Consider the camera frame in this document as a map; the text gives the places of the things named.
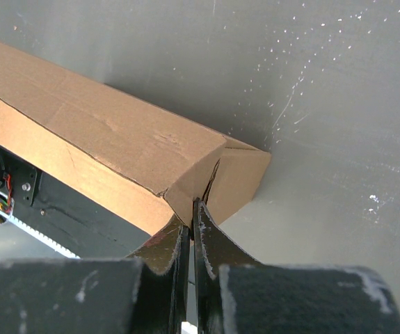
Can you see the grey slotted cable duct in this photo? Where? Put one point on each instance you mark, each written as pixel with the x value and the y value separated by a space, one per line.
pixel 9 217

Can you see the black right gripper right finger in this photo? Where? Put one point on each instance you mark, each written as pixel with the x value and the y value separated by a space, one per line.
pixel 235 293

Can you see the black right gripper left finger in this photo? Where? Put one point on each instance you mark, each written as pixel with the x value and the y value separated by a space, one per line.
pixel 144 292

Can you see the brown cardboard box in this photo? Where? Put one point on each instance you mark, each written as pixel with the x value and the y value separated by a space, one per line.
pixel 137 160

